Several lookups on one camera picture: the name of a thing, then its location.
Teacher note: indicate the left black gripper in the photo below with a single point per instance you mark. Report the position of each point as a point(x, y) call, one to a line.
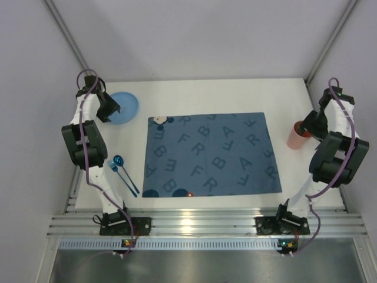
point(109, 107)

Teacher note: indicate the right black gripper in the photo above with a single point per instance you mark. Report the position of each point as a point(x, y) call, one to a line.
point(308, 124)

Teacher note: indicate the orange plastic cup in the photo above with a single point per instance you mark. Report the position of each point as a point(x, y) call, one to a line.
point(296, 140)

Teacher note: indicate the blue letter-print placemat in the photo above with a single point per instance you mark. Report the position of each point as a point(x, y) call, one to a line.
point(209, 155)

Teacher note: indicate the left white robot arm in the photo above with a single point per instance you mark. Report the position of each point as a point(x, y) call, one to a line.
point(87, 148)

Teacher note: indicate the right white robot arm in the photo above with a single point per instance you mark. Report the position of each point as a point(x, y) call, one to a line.
point(336, 159)

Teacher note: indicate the blue plastic plate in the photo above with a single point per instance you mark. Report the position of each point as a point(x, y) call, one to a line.
point(128, 107)

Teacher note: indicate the blue metal spoon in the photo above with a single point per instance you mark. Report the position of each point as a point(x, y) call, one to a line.
point(119, 161)

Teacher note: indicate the blue metal fork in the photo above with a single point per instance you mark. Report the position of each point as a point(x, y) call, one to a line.
point(114, 168)

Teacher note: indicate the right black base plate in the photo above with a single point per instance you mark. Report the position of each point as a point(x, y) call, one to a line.
point(271, 225)

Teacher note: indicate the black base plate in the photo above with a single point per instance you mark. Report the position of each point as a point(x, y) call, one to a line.
point(271, 225)
point(121, 227)

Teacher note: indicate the aluminium mounting rail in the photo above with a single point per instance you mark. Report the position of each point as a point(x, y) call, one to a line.
point(201, 223)

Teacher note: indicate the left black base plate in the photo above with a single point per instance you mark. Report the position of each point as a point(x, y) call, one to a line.
point(121, 227)

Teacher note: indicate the perforated cable duct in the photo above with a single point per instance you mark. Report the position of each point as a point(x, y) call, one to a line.
point(179, 244)

